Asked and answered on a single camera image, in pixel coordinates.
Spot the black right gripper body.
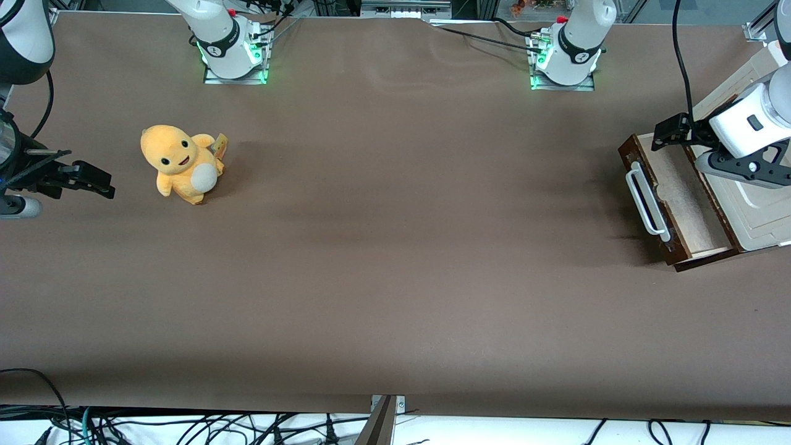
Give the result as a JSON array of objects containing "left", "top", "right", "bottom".
[{"left": 0, "top": 147, "right": 81, "bottom": 200}]

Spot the dark brown wooden drawer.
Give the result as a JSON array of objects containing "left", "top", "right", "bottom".
[{"left": 619, "top": 133, "right": 742, "bottom": 273}]

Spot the cream drawer cabinet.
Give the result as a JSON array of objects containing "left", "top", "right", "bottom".
[{"left": 691, "top": 37, "right": 791, "bottom": 252}]

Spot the yellow plush toy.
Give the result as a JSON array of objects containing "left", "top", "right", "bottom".
[{"left": 140, "top": 125, "right": 228, "bottom": 206}]

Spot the grey metal equipment box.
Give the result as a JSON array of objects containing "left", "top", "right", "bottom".
[{"left": 360, "top": 0, "right": 453, "bottom": 20}]

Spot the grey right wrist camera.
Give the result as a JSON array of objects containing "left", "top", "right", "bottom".
[{"left": 0, "top": 195, "right": 43, "bottom": 219}]

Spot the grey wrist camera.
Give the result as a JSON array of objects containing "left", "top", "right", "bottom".
[
  {"left": 694, "top": 143, "right": 791, "bottom": 190},
  {"left": 0, "top": 195, "right": 43, "bottom": 219}
]

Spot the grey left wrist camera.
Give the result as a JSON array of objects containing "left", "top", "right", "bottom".
[{"left": 694, "top": 143, "right": 791, "bottom": 190}]

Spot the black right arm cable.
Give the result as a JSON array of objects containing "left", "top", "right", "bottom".
[{"left": 30, "top": 69, "right": 55, "bottom": 142}]

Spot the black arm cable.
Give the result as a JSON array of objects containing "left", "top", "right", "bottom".
[
  {"left": 30, "top": 69, "right": 55, "bottom": 142},
  {"left": 672, "top": 0, "right": 694, "bottom": 118}
]

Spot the aluminium frame profile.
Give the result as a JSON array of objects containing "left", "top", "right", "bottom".
[{"left": 743, "top": 0, "right": 780, "bottom": 43}]

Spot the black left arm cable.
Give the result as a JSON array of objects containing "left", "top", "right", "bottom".
[{"left": 672, "top": 0, "right": 694, "bottom": 118}]

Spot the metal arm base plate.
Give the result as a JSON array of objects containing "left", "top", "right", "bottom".
[
  {"left": 529, "top": 31, "right": 597, "bottom": 92},
  {"left": 203, "top": 23, "right": 271, "bottom": 85}
]

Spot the black looped cable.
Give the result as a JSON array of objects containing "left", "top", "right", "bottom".
[{"left": 0, "top": 368, "right": 70, "bottom": 445}]

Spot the black cable on table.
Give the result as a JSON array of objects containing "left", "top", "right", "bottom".
[{"left": 431, "top": 19, "right": 544, "bottom": 53}]

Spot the metal table clamp bracket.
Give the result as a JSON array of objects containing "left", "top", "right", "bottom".
[{"left": 353, "top": 394, "right": 407, "bottom": 445}]

